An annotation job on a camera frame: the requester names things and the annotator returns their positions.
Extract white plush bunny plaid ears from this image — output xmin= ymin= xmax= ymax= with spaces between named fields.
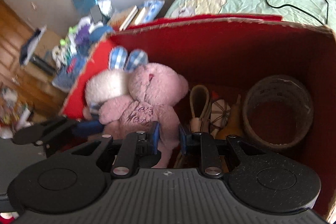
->
xmin=83 ymin=46 xmax=148 ymax=117

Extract white ribbed ball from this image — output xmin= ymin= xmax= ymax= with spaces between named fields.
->
xmin=210 ymin=100 xmax=231 ymax=138

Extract brown gourd figure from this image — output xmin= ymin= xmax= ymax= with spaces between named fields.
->
xmin=215 ymin=95 xmax=244 ymax=140

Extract red cardboard box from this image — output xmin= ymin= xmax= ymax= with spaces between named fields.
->
xmin=61 ymin=16 xmax=335 ymax=219

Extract blue patterned cloth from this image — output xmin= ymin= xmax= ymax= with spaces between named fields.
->
xmin=52 ymin=55 xmax=87 ymax=93

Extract brown tape roll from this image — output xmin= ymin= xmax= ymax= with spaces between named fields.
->
xmin=242 ymin=75 xmax=314 ymax=151

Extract blue oval case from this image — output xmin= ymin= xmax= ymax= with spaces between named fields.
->
xmin=89 ymin=25 xmax=114 ymax=43

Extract purple toy figure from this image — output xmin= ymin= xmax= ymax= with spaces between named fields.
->
xmin=75 ymin=24 xmax=90 ymax=48

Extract stack of books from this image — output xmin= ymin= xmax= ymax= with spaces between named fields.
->
xmin=107 ymin=6 xmax=147 ymax=32

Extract beige strap loop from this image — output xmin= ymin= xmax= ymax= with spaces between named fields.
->
xmin=188 ymin=84 xmax=212 ymax=133

